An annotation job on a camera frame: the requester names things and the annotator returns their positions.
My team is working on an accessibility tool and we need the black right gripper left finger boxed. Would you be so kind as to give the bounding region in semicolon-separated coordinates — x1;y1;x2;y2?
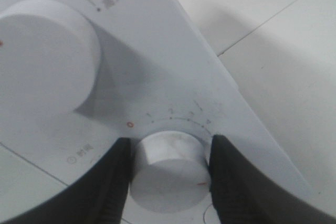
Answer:
7;137;131;223

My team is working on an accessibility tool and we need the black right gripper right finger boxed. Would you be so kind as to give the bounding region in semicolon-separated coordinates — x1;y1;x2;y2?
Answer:
209;135;335;223

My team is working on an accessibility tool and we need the white timer knob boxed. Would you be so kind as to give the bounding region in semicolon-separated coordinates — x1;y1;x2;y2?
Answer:
130;131;211;214

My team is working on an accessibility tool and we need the white microwave oven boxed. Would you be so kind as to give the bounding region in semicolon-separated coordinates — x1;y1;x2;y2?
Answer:
1;0;309;223

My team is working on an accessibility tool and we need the upper white power knob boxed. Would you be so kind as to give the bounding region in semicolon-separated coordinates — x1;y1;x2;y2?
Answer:
1;0;101;118

